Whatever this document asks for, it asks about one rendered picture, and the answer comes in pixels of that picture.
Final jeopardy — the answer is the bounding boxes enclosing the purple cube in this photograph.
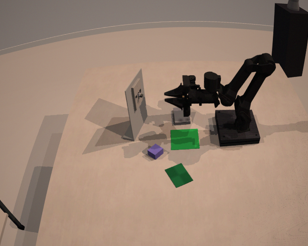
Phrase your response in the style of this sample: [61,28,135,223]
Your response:
[147,144,164,160]

